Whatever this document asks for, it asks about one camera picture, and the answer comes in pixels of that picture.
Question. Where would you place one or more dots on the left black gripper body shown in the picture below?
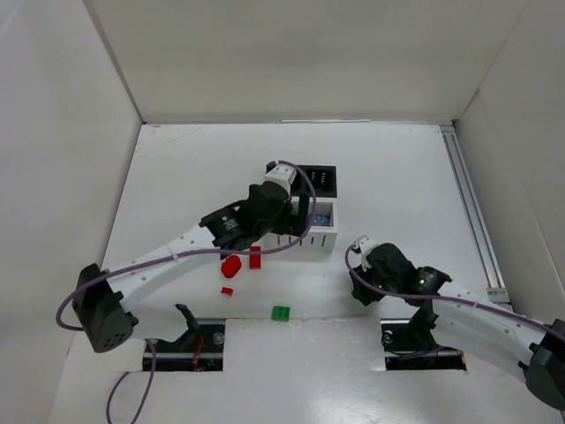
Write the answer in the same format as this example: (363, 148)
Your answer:
(289, 216)

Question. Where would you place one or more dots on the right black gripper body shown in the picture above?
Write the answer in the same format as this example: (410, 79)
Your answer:
(365, 288)

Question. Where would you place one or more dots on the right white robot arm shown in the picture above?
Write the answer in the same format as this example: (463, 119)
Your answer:
(449, 316)

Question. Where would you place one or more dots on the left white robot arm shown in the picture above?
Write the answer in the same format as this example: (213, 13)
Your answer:
(104, 300)

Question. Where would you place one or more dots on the red rectangular lego brick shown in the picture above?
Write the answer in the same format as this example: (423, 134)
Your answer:
(255, 258)

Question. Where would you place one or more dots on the purple printed lego in container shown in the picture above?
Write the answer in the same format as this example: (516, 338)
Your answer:
(322, 220)

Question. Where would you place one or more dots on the white two-compartment container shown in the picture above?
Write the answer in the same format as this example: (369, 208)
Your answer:
(319, 240)

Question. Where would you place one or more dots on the black two-compartment container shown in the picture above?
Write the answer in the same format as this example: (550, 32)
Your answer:
(322, 177)

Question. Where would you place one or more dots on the red heart-shaped lego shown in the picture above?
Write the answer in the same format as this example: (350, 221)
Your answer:
(231, 266)

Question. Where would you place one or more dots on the light green lego brick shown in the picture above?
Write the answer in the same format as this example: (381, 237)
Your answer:
(280, 313)

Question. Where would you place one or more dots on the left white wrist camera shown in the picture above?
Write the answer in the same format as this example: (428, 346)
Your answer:
(280, 174)

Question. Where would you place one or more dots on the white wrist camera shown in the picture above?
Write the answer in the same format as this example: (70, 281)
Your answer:
(280, 174)
(362, 247)

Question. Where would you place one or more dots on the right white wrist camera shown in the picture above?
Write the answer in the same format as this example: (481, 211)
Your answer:
(362, 247)

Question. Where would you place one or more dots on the aluminium rail on right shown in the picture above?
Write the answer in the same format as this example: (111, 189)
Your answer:
(495, 286)

